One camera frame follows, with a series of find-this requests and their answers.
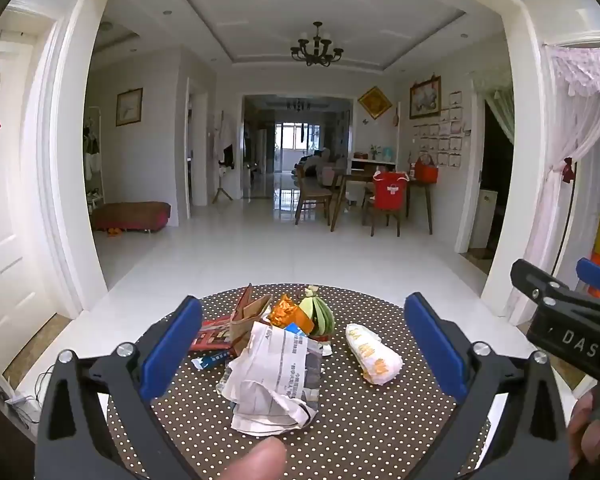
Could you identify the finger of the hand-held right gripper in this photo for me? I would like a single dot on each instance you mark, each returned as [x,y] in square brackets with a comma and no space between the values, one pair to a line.
[597,275]
[535,280]

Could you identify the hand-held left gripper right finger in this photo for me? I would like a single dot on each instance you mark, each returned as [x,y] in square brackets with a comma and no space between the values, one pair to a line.
[436,350]

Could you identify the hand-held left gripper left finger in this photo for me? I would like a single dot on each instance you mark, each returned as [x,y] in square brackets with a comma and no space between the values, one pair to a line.
[172,345]

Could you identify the red snack packet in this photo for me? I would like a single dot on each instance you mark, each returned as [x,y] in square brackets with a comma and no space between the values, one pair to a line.
[210,337]

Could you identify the orange foil wrapper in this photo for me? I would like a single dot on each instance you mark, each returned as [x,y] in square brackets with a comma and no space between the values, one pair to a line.
[285,312]

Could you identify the person's right hand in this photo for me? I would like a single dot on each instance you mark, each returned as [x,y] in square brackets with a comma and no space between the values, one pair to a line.
[587,430]

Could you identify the person's left hand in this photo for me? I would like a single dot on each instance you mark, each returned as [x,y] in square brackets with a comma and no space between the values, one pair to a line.
[260,460]

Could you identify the small blue white packet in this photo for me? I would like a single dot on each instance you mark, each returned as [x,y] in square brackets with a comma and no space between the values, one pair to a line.
[212,360]

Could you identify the white yellow print wrapper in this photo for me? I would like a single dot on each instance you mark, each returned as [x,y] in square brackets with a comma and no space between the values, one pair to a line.
[372,355]

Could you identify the brown paper bag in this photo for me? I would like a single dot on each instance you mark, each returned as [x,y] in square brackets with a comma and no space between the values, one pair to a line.
[242,332]

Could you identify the crumpled newspaper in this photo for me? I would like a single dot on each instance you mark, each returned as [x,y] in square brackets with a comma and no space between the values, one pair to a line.
[265,360]

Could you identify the brown polka dot tablecloth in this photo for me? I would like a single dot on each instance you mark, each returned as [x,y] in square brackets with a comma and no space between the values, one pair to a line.
[380,435]

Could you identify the red curtain tie bow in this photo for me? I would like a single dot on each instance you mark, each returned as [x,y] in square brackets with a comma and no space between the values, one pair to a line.
[567,170]

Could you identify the dark red low bench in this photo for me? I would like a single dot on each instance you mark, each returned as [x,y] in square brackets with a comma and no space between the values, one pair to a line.
[130,215]

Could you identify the wooden chair with cover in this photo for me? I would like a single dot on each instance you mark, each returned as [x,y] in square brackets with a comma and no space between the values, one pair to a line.
[385,217]

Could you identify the white lace curtain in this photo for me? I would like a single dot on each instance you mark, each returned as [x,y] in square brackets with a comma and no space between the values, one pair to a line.
[570,125]

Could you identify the red bag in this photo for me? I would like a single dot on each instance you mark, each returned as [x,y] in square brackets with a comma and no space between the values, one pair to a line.
[426,171]

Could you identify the wooden tripod stand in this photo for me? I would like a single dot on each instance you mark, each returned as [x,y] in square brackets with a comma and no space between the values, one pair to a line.
[222,190]

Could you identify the red chair cover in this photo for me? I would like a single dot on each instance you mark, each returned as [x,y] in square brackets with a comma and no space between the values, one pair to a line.
[390,190]

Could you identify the green curtain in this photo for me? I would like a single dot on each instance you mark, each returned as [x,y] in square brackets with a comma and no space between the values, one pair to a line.
[502,107]

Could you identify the wooden dining table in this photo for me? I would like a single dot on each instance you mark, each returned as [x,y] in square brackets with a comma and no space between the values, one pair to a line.
[352,177]

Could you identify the white sideboard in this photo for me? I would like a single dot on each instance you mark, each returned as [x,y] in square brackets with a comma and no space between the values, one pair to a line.
[370,165]

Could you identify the white panel door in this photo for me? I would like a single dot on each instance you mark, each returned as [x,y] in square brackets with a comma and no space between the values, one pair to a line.
[5,240]

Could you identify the wooden dining chair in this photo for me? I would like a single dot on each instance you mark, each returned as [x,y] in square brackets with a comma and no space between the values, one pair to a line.
[312,192]

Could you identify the white coat rack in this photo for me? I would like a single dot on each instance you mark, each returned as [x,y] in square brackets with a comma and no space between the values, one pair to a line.
[92,155]

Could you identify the wooden framed picture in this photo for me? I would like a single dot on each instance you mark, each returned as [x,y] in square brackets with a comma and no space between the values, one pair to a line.
[425,97]

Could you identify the grey sofa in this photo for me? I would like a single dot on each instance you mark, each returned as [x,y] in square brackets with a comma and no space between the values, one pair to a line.
[320,165]

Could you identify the framed landscape picture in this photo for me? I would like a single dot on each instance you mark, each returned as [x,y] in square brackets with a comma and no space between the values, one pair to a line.
[129,107]

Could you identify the small distant chandelier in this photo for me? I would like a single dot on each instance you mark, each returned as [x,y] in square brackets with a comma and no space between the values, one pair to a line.
[298,105]

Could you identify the black chandelier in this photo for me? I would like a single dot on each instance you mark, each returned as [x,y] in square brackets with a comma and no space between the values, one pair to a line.
[316,50]

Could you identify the wall of paper certificates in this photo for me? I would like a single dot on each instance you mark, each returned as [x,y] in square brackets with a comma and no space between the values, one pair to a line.
[442,130]

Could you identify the gold diamond wall decoration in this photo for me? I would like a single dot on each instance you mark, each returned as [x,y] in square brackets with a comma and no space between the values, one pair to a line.
[375,102]

